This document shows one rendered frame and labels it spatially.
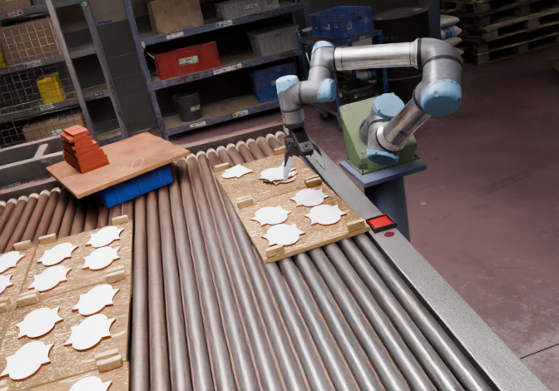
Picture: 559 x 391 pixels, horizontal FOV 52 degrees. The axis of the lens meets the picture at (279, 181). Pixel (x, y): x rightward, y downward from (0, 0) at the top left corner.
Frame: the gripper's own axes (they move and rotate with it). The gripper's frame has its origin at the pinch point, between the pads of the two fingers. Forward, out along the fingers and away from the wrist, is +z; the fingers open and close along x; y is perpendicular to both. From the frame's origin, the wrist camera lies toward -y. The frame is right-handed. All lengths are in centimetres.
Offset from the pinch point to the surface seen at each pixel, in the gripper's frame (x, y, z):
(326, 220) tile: 1.2, -19.9, 8.0
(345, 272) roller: 6.4, -47.4, 10.8
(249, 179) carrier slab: 14.3, 33.0, 8.8
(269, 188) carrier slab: 10.1, 19.0, 8.8
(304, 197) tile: 1.6, 0.6, 8.0
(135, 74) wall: 43, 487, 36
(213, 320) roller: 45, -50, 10
